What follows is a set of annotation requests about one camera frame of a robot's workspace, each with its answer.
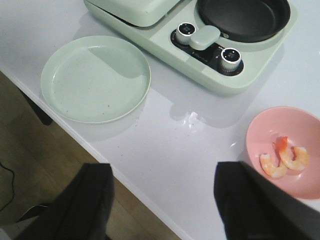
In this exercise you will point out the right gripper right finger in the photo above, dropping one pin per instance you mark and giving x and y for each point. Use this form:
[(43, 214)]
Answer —
[(252, 208)]

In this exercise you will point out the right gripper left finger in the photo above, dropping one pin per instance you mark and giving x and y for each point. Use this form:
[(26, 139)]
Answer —
[(81, 211)]

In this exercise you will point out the pale curled shrimp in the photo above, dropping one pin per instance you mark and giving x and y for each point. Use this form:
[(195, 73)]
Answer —
[(274, 171)]

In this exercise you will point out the orange shrimp with tail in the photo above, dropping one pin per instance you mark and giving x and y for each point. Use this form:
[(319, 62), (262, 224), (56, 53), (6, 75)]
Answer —
[(295, 158)]

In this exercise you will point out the breakfast maker hinged lid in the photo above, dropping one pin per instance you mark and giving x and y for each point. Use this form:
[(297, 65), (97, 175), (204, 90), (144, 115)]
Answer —
[(141, 13)]

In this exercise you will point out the mint green breakfast maker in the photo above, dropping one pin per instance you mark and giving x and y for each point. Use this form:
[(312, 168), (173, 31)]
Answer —
[(200, 59)]

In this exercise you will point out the pink bowl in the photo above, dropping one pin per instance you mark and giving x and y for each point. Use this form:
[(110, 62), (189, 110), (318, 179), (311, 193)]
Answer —
[(302, 130)]

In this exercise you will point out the mint green round plate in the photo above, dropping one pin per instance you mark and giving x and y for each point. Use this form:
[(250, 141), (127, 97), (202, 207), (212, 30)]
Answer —
[(96, 79)]

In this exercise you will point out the right silver control knob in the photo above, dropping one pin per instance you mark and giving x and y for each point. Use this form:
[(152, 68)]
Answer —
[(230, 59)]

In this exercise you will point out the silver control knob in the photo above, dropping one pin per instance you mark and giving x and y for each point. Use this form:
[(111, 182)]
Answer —
[(184, 31), (230, 59)]

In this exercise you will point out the black round frying pan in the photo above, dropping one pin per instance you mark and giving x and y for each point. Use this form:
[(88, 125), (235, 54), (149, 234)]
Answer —
[(246, 21)]

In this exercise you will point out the left silver control knob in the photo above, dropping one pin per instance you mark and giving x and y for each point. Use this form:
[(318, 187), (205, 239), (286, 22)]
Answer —
[(184, 31)]

